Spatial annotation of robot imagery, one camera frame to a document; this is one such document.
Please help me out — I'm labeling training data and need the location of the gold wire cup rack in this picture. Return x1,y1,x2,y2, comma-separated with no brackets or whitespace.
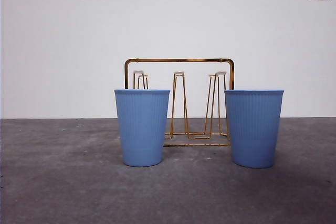
123,57,235,147

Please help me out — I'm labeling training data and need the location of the blue ribbed plastic cup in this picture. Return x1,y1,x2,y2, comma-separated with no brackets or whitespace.
224,89,285,169
113,89,171,167

